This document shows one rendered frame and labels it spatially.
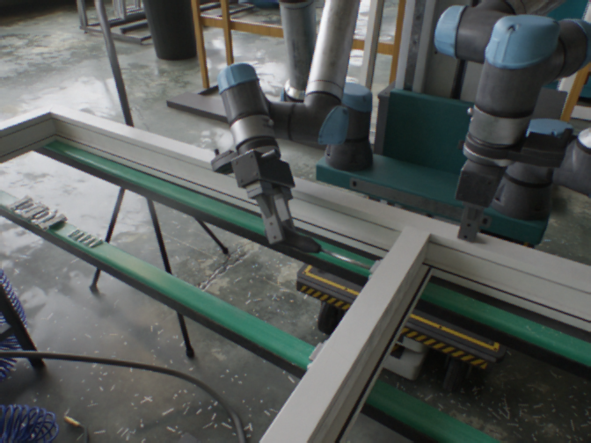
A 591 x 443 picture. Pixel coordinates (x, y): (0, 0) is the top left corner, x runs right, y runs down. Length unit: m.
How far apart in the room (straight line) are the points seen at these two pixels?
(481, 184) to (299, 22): 0.68
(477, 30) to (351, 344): 0.50
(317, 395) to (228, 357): 1.23
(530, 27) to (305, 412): 0.51
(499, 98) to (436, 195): 0.68
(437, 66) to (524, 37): 0.80
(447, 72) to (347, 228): 0.70
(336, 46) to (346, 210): 0.33
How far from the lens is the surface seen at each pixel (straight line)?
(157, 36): 5.14
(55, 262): 2.40
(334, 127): 0.87
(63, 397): 1.84
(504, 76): 0.64
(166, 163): 1.09
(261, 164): 0.74
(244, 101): 0.81
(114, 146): 1.21
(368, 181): 1.34
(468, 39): 0.78
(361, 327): 0.61
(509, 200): 1.26
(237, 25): 3.77
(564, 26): 0.74
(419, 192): 1.30
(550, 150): 0.68
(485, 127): 0.67
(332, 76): 0.92
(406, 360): 1.61
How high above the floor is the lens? 1.40
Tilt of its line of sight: 36 degrees down
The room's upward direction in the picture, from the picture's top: straight up
